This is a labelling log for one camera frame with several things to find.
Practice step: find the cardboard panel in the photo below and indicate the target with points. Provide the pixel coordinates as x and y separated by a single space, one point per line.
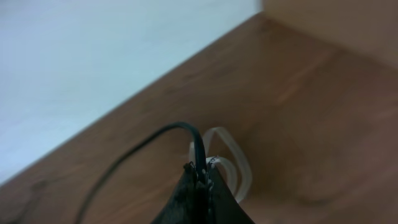
365 26

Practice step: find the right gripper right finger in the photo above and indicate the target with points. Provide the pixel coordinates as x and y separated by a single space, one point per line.
221 206

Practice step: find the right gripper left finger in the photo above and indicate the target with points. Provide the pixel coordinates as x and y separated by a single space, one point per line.
185 204

